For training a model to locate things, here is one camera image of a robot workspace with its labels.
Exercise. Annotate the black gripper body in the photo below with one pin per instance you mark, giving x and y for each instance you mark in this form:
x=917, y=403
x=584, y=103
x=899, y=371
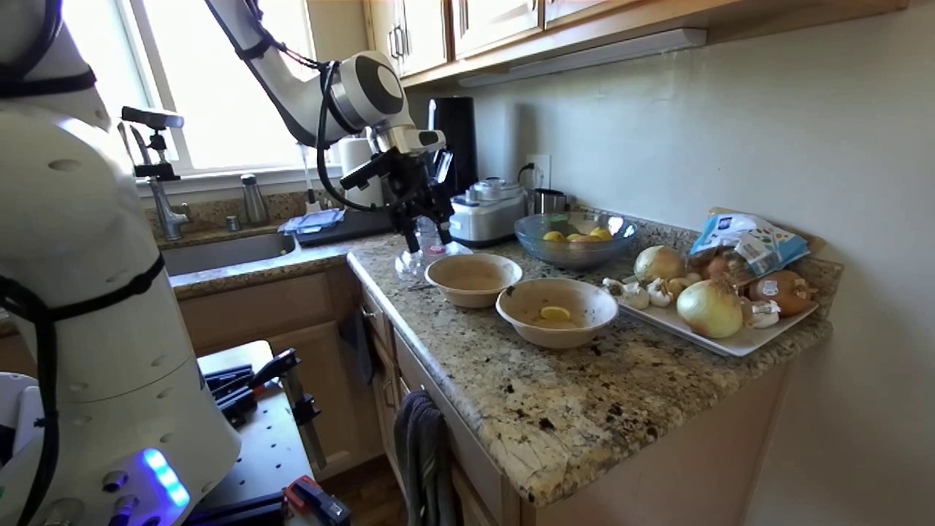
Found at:
x=420, y=184

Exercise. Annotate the cream ceramic bowl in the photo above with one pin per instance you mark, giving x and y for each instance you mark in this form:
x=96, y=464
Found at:
x=471, y=280
x=559, y=336

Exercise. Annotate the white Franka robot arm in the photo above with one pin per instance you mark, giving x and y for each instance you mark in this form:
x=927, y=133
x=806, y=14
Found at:
x=78, y=244

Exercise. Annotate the clear glass bowl pink label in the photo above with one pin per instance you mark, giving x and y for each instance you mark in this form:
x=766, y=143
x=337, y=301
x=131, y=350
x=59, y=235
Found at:
x=416, y=264

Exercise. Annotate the glass fruit bowl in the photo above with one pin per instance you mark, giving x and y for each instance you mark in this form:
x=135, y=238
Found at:
x=579, y=252

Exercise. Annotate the black ribbed drying mat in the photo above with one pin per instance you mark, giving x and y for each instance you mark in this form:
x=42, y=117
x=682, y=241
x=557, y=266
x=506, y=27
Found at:
x=376, y=222

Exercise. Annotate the silver kitchen appliance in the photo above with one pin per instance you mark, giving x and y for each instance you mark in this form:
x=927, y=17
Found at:
x=486, y=213

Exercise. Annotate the white paper towel roll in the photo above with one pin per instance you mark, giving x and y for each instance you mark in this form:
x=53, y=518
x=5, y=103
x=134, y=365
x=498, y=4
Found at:
x=351, y=184

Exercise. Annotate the black soda maker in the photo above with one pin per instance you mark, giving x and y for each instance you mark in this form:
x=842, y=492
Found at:
x=458, y=127

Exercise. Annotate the pale blue container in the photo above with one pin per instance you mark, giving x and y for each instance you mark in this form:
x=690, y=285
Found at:
x=312, y=226

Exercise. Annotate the yellow lemon piece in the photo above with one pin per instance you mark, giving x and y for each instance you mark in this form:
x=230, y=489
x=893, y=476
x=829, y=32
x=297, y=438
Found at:
x=557, y=312

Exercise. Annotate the soap dispenser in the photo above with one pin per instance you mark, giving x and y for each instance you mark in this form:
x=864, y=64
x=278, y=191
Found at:
x=252, y=201

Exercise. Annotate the wooden lower cabinets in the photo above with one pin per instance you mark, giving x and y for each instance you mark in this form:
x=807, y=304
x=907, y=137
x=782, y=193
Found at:
x=283, y=330

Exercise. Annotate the wooden cabinets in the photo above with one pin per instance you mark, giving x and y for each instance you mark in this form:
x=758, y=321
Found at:
x=506, y=23
x=283, y=330

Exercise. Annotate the wooden upper cabinets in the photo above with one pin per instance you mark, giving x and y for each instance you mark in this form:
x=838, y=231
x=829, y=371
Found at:
x=506, y=23

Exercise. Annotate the steel kitchen sink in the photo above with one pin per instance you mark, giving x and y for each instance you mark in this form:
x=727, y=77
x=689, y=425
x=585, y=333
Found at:
x=223, y=252

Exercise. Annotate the under-cabinet light strip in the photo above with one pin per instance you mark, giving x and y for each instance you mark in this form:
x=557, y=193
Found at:
x=585, y=55

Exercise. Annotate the bright window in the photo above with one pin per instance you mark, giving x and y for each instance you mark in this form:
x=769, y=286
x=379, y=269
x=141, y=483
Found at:
x=216, y=96

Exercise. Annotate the dark hanging towel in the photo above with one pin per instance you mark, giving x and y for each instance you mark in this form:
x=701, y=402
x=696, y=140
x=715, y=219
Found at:
x=426, y=456

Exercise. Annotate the black red clamp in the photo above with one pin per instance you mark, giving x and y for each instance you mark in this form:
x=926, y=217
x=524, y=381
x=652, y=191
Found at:
x=245, y=383

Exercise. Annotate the small yellow onion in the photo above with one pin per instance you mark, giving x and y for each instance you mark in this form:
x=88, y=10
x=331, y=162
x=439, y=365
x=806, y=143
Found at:
x=660, y=264

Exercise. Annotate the chrome faucet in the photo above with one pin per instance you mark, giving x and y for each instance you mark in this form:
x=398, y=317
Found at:
x=167, y=207

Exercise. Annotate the black perforated cart top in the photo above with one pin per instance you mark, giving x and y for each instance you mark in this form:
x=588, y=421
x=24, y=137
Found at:
x=264, y=438

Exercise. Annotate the red blue hand tool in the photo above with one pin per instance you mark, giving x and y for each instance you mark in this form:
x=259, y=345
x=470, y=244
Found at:
x=318, y=499

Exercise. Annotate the large yellow onion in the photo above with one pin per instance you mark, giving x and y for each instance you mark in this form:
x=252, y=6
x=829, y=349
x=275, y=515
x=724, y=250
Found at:
x=712, y=308

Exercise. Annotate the brown onion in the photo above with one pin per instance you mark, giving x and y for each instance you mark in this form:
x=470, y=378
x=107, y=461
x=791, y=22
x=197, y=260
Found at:
x=785, y=290
x=727, y=264

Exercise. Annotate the blue white mushroom bag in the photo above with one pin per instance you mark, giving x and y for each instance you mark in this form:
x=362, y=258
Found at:
x=756, y=241

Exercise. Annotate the white mushroom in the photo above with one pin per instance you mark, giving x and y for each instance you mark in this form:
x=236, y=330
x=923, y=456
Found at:
x=763, y=312

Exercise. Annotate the white wall outlet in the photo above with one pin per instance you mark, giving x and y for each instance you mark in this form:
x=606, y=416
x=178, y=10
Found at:
x=537, y=169

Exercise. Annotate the black camera on stand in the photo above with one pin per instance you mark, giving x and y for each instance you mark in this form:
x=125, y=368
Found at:
x=150, y=120

